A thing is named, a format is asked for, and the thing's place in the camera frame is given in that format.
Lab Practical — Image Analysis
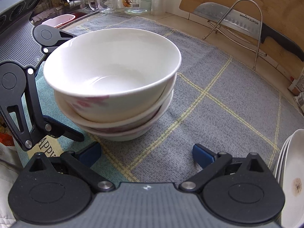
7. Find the bottom white plate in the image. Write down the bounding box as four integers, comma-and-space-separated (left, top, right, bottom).
274, 136, 290, 178

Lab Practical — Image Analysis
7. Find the top white floral plate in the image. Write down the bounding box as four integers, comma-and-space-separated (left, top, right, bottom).
281, 129, 303, 227

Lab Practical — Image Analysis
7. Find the bamboo cutting board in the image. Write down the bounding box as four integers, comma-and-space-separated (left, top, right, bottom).
179, 0, 304, 47

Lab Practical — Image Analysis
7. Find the large white floral bowl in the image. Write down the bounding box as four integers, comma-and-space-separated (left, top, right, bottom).
54, 74, 177, 133

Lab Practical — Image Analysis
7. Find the glass mug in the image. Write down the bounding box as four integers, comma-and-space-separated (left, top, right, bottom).
88, 0, 116, 13

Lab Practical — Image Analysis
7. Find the black handled santoku knife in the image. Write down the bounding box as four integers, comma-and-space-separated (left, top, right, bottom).
193, 2, 303, 61

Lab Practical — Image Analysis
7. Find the metal wire rack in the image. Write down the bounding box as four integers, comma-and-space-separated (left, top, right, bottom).
203, 0, 263, 71

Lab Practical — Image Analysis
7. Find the red white seasoning packet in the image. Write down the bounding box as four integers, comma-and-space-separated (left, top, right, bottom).
288, 69, 304, 96

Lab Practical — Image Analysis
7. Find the plain white shallow bowl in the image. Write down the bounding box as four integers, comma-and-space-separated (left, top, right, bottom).
76, 89, 174, 142

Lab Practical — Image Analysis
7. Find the white plastic food bag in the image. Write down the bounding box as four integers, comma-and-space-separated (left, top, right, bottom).
294, 92, 304, 114

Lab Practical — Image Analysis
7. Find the small white floral bowl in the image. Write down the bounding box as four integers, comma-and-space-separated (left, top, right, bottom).
43, 28, 182, 123

